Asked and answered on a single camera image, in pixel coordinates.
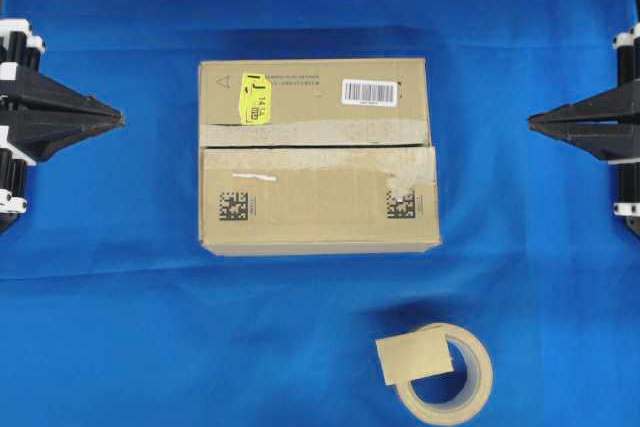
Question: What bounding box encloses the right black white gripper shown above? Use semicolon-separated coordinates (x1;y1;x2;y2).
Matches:
528;23;639;236

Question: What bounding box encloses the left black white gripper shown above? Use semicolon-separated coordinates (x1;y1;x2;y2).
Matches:
1;19;124;234

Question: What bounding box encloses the beige masking tape roll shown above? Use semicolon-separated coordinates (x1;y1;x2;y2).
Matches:
375;322;495;425

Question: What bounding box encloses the beige tape strip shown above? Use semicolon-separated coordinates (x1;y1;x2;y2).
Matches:
375;328;454;386

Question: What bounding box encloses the brown cardboard box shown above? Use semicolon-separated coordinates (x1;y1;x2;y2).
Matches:
198;57;442;256

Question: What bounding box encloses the blue table cloth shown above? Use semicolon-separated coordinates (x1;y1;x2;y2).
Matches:
1;0;639;426

